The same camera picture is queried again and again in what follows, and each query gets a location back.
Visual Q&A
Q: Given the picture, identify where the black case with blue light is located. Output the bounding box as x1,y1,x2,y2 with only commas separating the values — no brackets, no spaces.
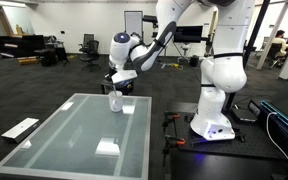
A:
247,99,288,161

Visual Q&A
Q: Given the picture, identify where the white cable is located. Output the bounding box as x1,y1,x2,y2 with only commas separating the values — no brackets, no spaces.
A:
265,111,288,170

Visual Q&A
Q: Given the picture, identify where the white ceramic mug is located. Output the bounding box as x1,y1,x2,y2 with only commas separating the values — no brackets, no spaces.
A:
107,90,125,114

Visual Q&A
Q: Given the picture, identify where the black swivel office chair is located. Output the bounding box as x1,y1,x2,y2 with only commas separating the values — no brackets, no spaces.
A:
79,39,102,73

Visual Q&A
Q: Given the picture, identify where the black controller box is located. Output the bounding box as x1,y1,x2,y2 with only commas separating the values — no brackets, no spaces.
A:
230,107,256,125

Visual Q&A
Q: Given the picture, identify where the black round waste bin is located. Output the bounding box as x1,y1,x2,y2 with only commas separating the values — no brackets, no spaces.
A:
189,54,201,68

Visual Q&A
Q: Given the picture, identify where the silver flat box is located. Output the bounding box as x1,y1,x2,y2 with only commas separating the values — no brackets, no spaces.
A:
0,117,41,145

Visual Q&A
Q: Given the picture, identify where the black support pillar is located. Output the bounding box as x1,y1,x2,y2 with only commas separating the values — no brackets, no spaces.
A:
243,0,272,69

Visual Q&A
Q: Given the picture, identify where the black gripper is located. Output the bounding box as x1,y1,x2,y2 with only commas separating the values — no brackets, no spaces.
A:
103,73,123,91

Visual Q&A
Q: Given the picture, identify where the orange black bar clamp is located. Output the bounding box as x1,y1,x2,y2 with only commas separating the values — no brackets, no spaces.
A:
161,111,182,134
161,134,187,168

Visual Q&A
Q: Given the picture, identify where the black monitor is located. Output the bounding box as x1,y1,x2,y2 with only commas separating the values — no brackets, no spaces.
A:
173,25,206,44

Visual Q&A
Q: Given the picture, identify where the black perforated metal plate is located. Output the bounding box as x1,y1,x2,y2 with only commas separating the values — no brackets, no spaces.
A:
163,99,288,180

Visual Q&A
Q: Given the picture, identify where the grey office chair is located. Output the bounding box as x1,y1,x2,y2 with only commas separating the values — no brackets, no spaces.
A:
82,32,96,48

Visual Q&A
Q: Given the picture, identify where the white whiteboard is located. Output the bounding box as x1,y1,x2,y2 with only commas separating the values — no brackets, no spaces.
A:
123,10,144,38

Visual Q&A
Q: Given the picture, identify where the seated person light shirt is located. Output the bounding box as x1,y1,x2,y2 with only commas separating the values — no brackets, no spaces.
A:
271,29,288,59

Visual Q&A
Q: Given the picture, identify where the black perforated mounting board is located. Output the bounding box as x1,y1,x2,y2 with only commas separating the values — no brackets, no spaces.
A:
170,111,287,160

